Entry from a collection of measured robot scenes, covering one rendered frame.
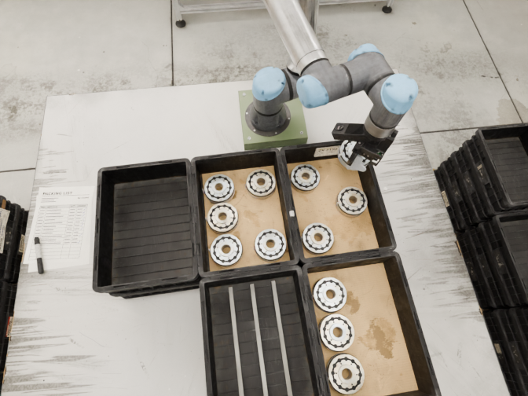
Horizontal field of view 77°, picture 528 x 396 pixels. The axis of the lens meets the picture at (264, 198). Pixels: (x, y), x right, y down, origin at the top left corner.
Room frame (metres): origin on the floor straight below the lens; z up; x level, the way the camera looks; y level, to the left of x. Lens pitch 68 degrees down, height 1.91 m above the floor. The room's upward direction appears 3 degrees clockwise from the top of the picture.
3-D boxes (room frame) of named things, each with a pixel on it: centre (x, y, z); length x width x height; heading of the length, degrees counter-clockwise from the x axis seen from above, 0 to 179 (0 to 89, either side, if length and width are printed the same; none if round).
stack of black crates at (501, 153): (0.78, -1.17, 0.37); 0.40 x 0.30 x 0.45; 10
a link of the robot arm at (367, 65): (0.59, -0.22, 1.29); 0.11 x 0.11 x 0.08; 26
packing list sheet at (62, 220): (0.33, 0.75, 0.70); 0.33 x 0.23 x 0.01; 10
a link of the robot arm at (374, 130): (0.51, -0.28, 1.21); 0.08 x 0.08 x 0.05
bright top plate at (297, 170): (0.51, -0.14, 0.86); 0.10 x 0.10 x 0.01
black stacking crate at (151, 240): (0.30, 0.36, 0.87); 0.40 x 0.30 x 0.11; 11
